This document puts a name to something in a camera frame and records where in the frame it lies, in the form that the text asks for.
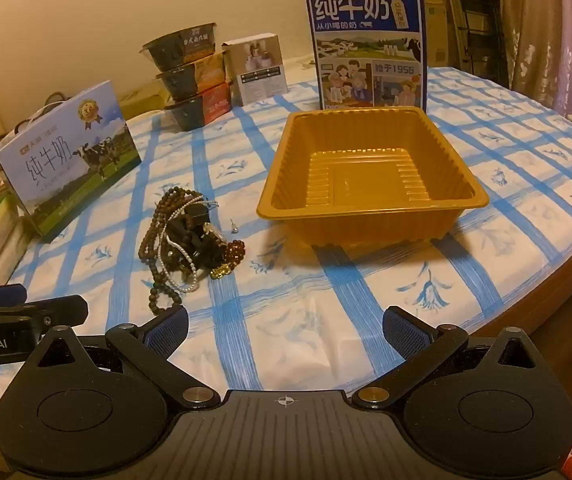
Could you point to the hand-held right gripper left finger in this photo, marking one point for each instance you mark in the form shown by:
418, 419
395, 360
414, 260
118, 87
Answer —
166, 332

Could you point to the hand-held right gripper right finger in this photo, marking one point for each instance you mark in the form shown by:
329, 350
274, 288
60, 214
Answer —
403, 332

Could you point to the black bowl with orange label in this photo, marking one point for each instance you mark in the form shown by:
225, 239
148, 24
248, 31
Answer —
186, 80

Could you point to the small stud earring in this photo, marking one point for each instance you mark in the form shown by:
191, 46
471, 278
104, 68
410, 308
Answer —
234, 225

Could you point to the gold charm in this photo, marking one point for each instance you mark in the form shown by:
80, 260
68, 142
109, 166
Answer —
221, 271

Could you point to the cow print milk gift box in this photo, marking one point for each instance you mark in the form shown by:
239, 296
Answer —
66, 170

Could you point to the blue checked tablecloth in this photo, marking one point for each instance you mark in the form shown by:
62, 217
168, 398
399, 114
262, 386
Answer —
316, 300

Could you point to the yellow plastic tray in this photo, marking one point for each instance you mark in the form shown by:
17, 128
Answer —
366, 180

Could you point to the small white product box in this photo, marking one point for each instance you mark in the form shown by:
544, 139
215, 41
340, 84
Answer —
261, 75

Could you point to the patterned curtain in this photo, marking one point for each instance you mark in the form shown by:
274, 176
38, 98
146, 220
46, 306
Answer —
551, 35

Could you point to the blue milk carton box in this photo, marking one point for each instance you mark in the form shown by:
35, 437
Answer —
366, 45

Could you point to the black folding ladder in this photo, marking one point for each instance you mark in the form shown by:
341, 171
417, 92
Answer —
476, 20

